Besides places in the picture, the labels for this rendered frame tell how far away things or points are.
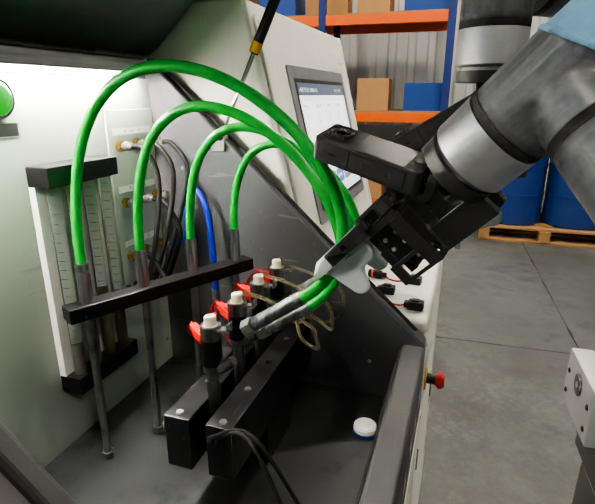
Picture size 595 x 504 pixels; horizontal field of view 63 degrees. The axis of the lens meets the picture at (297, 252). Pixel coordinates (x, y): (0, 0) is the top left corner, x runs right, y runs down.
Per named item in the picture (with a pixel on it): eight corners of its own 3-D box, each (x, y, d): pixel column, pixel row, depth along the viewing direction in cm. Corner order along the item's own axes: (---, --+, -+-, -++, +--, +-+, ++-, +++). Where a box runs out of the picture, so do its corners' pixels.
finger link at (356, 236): (327, 273, 50) (384, 221, 44) (317, 262, 50) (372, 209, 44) (345, 254, 53) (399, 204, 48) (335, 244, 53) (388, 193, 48)
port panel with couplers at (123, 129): (138, 287, 89) (119, 110, 79) (123, 284, 90) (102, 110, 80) (177, 264, 100) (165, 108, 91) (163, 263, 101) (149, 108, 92)
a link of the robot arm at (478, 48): (457, 26, 52) (459, 35, 59) (453, 72, 53) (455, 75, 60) (534, 23, 49) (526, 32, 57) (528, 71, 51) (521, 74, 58)
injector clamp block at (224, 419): (235, 523, 66) (231, 429, 61) (172, 504, 69) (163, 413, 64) (310, 387, 96) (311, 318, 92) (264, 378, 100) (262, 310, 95)
